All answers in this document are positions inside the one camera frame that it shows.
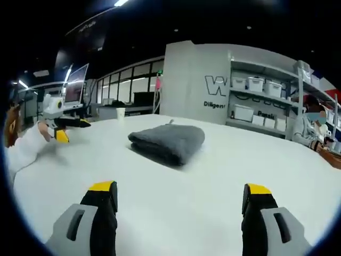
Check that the grey towel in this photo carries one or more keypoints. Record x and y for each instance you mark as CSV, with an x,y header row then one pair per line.
x,y
167,141

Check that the person's left hand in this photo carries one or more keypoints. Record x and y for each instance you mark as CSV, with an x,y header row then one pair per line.
x,y
44,130

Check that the large tilted display screen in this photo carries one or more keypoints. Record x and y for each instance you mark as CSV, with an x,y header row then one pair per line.
x,y
76,85

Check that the person's brown hair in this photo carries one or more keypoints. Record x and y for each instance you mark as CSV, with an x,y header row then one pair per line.
x,y
12,125

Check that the white paper cup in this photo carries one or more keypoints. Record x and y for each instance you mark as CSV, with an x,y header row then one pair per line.
x,y
120,113

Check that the black computer monitor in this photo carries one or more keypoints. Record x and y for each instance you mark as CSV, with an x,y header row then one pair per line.
x,y
144,99

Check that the brown wooden tray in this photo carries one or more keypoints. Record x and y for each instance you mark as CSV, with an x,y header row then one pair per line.
x,y
330,158

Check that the pink flag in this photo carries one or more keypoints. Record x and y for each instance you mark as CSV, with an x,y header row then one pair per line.
x,y
159,82

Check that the row of white storage boxes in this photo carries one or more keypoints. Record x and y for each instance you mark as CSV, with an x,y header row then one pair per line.
x,y
243,112

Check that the grey metal shelf unit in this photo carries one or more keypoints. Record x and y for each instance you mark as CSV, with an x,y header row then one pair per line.
x,y
266,70

